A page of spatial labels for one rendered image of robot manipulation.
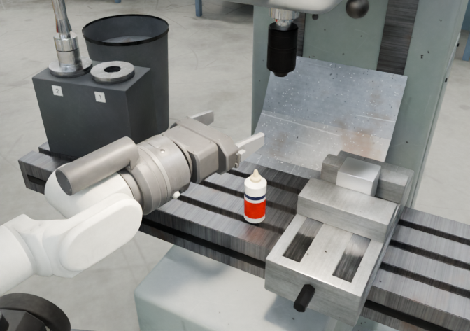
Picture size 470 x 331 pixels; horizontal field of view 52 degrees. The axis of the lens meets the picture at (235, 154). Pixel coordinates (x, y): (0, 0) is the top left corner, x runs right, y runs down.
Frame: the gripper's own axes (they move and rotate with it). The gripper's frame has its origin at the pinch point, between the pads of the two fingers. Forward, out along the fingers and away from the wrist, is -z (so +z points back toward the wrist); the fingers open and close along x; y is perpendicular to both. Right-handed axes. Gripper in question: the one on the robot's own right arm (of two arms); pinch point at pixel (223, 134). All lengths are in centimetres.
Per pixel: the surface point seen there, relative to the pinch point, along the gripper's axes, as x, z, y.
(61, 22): 46.0, -1.6, -6.7
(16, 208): 156, -17, 113
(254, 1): -1.0, -5.4, -19.2
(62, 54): 45.8, -0.4, -0.3
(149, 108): 33.7, -11.7, 12.4
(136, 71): 36.0, -11.2, 3.9
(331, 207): -15.0, -9.2, 11.8
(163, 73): 155, -114, 73
